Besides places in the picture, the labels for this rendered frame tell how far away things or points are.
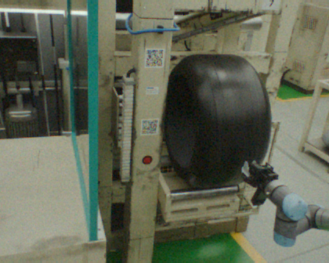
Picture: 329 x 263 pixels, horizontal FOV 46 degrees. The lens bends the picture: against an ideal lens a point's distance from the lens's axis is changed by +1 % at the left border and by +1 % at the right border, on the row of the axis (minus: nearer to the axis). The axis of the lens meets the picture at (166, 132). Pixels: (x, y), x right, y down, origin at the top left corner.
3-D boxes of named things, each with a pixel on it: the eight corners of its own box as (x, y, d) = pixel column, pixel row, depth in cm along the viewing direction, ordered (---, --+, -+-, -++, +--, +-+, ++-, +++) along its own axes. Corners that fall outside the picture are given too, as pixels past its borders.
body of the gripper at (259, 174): (265, 160, 145) (283, 174, 134) (262, 181, 148) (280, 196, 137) (247, 162, 143) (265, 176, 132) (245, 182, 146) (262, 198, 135)
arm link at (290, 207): (287, 225, 122) (290, 202, 119) (268, 207, 132) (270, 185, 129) (308, 221, 124) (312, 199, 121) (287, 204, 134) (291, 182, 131)
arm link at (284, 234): (306, 240, 133) (311, 213, 129) (285, 252, 127) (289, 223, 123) (288, 229, 139) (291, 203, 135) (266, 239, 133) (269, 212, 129)
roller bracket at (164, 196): (164, 213, 166) (166, 195, 161) (142, 165, 199) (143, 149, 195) (171, 212, 167) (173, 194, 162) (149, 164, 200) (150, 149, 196)
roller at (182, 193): (168, 202, 168) (168, 192, 167) (165, 198, 172) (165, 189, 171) (240, 194, 178) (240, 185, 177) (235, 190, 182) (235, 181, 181)
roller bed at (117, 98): (115, 149, 202) (117, 96, 189) (110, 136, 215) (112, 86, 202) (151, 146, 208) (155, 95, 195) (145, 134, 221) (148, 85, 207)
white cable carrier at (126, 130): (121, 181, 167) (125, 78, 145) (119, 175, 171) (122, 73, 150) (131, 181, 168) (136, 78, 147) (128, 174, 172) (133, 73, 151)
